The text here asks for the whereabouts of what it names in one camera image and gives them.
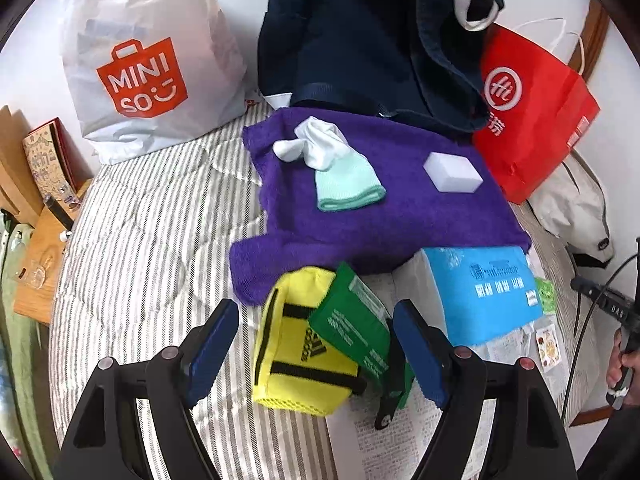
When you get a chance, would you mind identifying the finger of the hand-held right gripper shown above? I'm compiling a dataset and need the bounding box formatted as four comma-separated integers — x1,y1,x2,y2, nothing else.
571,275,636,318

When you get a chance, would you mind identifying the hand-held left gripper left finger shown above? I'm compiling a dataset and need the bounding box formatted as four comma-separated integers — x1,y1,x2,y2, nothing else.
52,298,241,480

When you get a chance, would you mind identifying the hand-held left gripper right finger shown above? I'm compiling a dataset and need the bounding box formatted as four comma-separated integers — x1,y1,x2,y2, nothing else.
392,299,581,480

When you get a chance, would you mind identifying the light green small packet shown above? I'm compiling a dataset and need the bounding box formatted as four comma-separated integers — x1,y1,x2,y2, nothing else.
534,276,557,315

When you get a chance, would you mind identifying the fruit-print white packet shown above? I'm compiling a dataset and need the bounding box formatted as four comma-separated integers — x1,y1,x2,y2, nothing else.
534,324,563,366

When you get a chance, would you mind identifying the dark green packet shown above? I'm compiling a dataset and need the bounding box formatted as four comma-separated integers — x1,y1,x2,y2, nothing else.
307,261,416,411

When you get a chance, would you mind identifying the yellow black-striped sock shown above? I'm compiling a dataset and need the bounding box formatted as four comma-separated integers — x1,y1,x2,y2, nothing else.
252,268,368,417

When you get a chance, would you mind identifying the blue tissue pack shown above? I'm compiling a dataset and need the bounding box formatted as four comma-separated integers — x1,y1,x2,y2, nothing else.
395,246,544,347

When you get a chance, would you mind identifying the person's right forearm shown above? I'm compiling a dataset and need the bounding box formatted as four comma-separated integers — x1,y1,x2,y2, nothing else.
575,402,640,480

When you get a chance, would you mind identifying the person's right hand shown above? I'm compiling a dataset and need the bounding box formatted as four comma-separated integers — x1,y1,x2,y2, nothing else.
606,330,626,386

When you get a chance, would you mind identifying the newspaper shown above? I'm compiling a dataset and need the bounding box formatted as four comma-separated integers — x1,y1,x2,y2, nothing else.
325,305,581,480

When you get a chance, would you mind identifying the beige cloth bag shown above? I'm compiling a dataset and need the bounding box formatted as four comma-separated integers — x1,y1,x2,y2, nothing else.
525,150,616,263

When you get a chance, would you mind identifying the striped bed sheet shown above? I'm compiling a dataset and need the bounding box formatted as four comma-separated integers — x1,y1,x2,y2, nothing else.
50,110,601,480

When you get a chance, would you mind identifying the purple towel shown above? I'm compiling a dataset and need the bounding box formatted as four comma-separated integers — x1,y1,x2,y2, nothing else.
229,106,532,307

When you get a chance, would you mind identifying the red paper bag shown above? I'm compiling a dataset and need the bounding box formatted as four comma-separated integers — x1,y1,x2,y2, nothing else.
470,17,601,206

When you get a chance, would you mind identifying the white and mint sock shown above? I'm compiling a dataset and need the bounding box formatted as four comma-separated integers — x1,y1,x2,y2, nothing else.
272,116,387,212

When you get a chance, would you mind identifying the white sponge block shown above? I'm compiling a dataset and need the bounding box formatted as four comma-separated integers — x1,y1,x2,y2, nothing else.
423,151,483,193

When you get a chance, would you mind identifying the wooden nightstand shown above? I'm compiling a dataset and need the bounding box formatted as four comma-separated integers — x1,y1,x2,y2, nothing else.
0,105,96,328

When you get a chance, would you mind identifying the green patterned cloth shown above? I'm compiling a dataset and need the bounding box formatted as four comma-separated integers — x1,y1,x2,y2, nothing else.
0,210,56,480

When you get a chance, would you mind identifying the doodle-print book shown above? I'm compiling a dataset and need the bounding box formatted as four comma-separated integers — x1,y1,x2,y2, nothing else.
22,117,83,206

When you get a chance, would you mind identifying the navy fabric bag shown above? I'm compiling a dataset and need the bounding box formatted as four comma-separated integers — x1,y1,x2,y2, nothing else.
257,0,506,133

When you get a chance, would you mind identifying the white plastic bag orange logo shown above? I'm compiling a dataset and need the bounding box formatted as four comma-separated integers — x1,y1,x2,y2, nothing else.
60,0,248,166

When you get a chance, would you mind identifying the black strap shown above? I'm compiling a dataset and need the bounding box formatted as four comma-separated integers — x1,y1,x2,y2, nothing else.
374,355,403,431

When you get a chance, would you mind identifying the wooden frame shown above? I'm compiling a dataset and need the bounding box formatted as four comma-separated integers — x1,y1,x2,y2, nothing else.
580,0,608,81

